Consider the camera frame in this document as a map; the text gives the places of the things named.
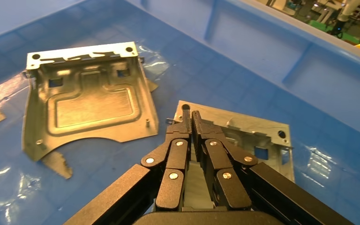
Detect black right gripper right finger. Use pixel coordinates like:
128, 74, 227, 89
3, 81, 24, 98
192, 110, 354, 225

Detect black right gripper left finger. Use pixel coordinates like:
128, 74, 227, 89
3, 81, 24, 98
63, 108, 193, 225

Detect green background workbench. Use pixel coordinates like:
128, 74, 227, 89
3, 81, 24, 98
308, 20, 360, 45

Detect clear plastic film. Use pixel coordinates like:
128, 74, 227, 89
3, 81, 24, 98
304, 146, 339, 187

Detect blue plastic bin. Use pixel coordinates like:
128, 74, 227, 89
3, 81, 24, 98
0, 0, 360, 225

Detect stamped sheet metal bracket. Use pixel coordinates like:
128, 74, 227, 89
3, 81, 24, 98
166, 100, 295, 182
22, 42, 159, 162

